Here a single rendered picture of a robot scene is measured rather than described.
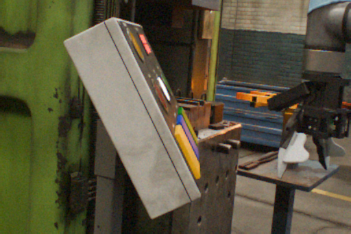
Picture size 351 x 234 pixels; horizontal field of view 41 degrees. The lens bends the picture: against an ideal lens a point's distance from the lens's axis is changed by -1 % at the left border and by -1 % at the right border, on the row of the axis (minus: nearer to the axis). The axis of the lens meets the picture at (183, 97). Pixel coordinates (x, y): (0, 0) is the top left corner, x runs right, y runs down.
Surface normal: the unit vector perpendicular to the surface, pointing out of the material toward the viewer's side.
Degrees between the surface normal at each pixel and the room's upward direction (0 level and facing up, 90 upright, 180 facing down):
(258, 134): 90
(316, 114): 90
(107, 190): 90
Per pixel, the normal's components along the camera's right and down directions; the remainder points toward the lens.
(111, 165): -0.45, 0.07
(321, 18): -0.68, 0.04
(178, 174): -0.01, 0.12
